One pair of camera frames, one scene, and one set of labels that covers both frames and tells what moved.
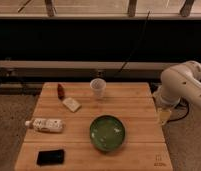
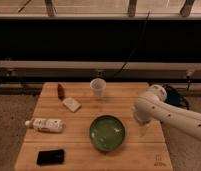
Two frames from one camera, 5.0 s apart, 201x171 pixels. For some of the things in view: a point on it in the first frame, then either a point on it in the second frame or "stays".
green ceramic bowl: x=106 y=133 stays
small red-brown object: x=60 y=91 stays
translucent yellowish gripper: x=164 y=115 -> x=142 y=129
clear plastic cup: x=98 y=85 stays
